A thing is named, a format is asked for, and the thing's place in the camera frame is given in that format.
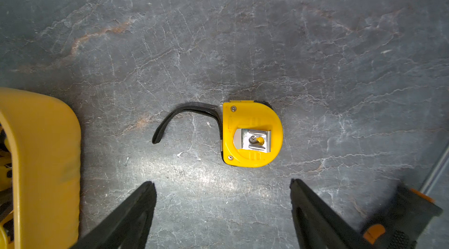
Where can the yellow tape measure front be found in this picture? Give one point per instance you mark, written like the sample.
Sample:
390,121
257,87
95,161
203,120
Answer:
7,206

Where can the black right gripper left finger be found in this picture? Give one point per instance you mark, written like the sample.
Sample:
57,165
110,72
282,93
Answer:
128,226

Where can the yellow tape measure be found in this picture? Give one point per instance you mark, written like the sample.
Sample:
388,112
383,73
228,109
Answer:
7,206
251,133

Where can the black orange screwdriver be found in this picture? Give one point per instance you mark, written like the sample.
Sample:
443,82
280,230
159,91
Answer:
401,222

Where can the yellow plastic tray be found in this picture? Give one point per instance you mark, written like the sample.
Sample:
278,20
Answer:
44,138

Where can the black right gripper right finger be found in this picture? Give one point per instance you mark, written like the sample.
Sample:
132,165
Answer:
317,225

